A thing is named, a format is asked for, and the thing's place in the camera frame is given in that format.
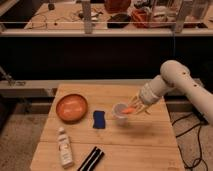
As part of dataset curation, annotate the wooden gripper body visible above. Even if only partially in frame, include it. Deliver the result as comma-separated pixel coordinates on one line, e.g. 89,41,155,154
133,96,149,112

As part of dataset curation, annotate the wooden gripper finger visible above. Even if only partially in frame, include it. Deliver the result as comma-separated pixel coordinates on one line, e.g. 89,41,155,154
128,96,138,106
131,106,145,115

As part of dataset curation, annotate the orange pepper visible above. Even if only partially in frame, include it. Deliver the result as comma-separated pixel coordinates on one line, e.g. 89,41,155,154
121,107,135,114

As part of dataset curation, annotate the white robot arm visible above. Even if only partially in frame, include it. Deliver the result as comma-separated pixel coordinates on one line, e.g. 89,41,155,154
129,60,213,126

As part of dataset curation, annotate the translucent ceramic cup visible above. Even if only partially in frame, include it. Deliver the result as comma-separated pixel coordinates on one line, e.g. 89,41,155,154
112,103,128,126

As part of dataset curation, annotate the blue sponge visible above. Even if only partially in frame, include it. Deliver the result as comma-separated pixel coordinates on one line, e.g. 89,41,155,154
93,111,106,129

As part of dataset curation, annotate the orange bowl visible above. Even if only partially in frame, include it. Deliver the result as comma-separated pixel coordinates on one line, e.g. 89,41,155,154
56,94,88,122

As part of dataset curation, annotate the black and white striped box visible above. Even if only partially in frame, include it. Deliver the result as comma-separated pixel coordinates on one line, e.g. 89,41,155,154
77,146,105,171

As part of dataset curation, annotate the white bottle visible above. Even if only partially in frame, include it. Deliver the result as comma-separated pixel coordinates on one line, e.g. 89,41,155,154
58,127,74,168

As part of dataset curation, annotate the black bowl on back table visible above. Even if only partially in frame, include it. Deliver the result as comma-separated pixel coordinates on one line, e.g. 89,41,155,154
107,13,131,28

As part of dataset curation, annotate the red box on back table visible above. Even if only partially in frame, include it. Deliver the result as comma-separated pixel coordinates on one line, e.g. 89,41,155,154
131,8,174,29

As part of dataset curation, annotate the black cable on floor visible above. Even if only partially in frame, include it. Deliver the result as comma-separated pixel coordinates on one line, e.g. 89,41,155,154
171,112,213,171

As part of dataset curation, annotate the grey metal post right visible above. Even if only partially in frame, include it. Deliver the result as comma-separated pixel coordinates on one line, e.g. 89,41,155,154
174,0,193,33

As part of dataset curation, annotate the grey metal post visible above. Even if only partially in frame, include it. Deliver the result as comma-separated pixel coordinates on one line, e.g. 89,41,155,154
174,0,193,33
82,0,92,34

